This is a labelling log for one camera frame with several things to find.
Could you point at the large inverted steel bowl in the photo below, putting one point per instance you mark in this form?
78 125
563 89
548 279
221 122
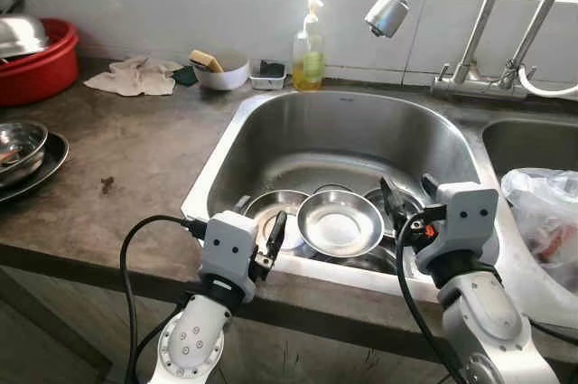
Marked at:
18 36

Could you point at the clear plastic bag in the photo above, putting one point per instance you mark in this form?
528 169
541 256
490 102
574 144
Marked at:
542 221

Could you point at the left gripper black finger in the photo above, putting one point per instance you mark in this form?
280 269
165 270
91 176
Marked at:
245 203
276 232

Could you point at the white bowl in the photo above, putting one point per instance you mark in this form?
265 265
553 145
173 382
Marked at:
224 77

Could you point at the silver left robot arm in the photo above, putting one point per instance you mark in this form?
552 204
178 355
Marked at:
194 343

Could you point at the beige cloth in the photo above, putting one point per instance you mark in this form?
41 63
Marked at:
135 77

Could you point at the deep steel plate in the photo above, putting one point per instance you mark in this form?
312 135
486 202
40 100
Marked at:
339 221

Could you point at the red plastic basin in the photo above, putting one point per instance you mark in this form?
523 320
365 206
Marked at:
36 77

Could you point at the plain steel faucet pipe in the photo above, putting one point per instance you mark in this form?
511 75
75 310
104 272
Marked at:
542 21

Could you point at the flat steel plate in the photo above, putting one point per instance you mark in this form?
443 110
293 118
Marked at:
293 208

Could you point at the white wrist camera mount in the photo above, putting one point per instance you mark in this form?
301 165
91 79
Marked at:
465 217
226 244

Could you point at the brown food scrap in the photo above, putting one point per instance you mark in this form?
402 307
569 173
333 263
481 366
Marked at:
107 184

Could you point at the yellow sponge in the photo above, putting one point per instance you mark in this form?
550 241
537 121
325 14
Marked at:
206 60

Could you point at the green scouring pad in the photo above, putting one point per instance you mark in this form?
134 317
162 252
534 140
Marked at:
185 77

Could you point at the small steel sink basin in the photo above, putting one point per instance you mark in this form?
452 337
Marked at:
533 140

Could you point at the steel faucet with sprayer head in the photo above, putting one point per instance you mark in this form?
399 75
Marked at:
388 12

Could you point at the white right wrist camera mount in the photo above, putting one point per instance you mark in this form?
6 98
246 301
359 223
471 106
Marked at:
465 217

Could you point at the large steel sink basin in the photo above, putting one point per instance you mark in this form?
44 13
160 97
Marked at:
316 140

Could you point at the yellow dish soap pump bottle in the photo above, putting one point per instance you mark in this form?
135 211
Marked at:
308 63

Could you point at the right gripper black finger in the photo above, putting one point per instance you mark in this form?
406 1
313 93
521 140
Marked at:
431 186
394 201

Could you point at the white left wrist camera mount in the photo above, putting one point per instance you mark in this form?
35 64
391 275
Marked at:
226 244

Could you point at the small white tray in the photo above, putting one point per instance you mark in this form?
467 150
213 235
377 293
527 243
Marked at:
269 75

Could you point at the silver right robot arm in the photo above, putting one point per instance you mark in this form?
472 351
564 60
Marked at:
492 312

